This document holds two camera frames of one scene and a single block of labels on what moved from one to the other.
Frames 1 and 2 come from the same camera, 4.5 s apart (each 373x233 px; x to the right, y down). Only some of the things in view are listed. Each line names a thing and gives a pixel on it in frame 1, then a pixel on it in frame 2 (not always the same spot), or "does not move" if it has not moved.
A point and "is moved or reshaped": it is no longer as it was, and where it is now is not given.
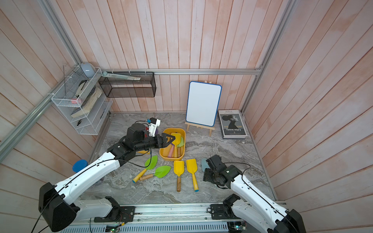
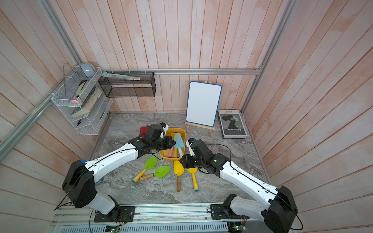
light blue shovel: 204,164 is moved or reshaped
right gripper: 207,175 -> 187,163
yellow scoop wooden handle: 178,170 does not move
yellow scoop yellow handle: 176,142 does not move
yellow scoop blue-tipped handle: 192,167 does not move
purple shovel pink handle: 171,151 does not move
